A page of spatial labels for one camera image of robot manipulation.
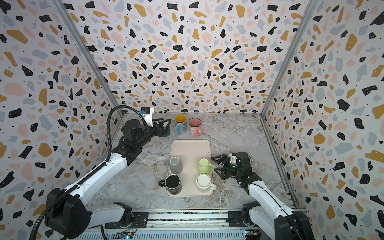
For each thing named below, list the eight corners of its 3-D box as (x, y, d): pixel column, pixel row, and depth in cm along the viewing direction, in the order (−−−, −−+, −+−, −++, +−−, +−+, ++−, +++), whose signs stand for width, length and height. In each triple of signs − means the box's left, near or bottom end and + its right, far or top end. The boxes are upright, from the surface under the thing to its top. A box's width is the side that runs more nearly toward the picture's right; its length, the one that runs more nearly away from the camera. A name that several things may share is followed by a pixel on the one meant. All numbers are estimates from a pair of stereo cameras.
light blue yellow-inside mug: (175, 137, 109) (173, 127, 101) (177, 125, 117) (175, 114, 108) (186, 137, 109) (185, 127, 101) (187, 125, 117) (186, 114, 109)
